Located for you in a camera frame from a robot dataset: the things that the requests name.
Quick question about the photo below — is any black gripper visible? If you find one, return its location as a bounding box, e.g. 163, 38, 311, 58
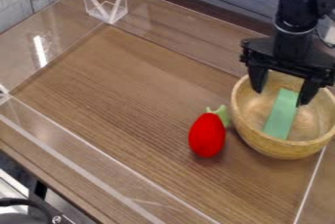
240, 37, 335, 107

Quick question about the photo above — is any green rectangular block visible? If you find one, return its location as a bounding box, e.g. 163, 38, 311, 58
262, 88, 299, 140

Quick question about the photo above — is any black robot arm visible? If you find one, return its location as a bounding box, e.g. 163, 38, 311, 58
240, 0, 335, 106

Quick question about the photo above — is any brown wooden bowl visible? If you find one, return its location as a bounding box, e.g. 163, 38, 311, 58
230, 71, 335, 159

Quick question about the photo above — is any red plush strawberry toy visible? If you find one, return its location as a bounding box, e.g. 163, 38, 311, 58
189, 105, 230, 157

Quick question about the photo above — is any clear acrylic corner bracket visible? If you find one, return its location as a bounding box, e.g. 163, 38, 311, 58
83, 0, 128, 24

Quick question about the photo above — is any clear acrylic tray wall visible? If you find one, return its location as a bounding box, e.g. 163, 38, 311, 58
0, 85, 218, 224

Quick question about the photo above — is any black cable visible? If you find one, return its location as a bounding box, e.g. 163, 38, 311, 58
0, 198, 56, 224

